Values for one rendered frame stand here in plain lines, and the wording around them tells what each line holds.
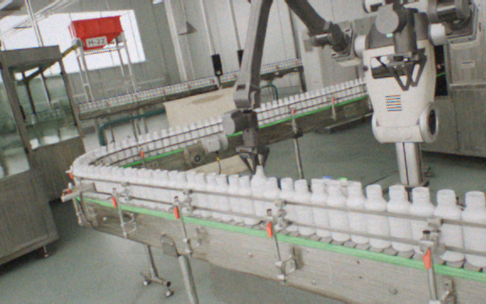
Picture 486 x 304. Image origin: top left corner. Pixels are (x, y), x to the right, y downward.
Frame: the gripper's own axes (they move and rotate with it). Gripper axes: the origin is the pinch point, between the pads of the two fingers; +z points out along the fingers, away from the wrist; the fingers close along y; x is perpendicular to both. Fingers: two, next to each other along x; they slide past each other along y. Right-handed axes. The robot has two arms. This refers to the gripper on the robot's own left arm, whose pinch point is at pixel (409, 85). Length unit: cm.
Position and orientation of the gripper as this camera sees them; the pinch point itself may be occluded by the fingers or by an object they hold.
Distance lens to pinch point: 119.7
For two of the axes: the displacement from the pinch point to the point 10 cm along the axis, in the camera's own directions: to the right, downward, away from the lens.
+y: 6.6, -2.7, 7.0
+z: 1.9, 9.6, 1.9
